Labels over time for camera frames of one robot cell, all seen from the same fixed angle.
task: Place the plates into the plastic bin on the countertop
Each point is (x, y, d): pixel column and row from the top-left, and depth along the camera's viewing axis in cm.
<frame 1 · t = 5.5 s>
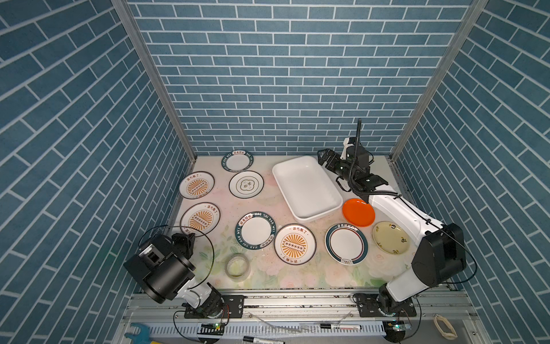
left hand: (193, 231, 90), fingers closed
right hand: (322, 153, 83), fingers open
orange plate: (353, 213, 98), point 2 cm above the table
white plastic bin: (306, 189, 107), point 2 cm above the table
small green rim plate: (237, 161, 122), on the table
flower outline white plate: (246, 185, 110), on the table
orange sunburst plate far left: (196, 185, 110), on the table
orange sunburst plate near left: (200, 218, 98), on the table
green lettered rim plate: (255, 230, 94), on the table
orange sunburst plate centre: (295, 244, 90), on the table
green red ring plate: (346, 244, 95), on the table
clear tape roll: (237, 266, 84), on the table

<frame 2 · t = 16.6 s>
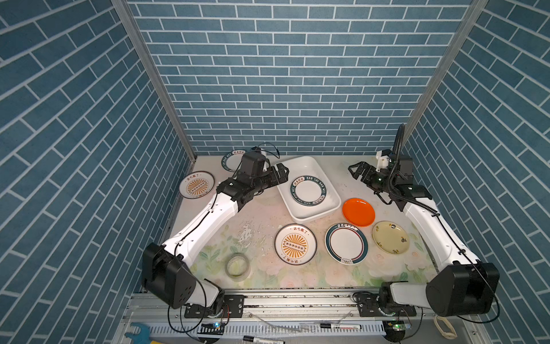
left hand: (281, 173, 79), fingers open
right hand: (355, 169, 81), fingers open
green lettered rim plate: (308, 190, 107), on the table
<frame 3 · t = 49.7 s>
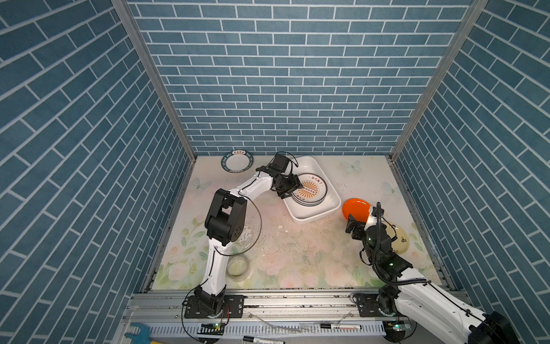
left hand: (300, 188, 96), fingers open
right hand: (358, 215, 84), fingers open
orange sunburst plate far left: (314, 192, 104), point 4 cm above the table
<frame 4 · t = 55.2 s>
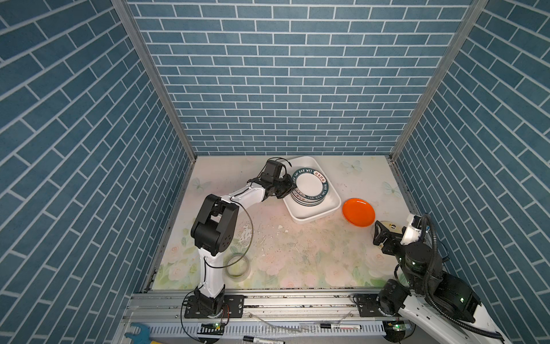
left hand: (299, 185, 94), fingers closed
right hand: (385, 224, 69), fingers open
small green rim plate: (311, 183, 101), point 9 cm above the table
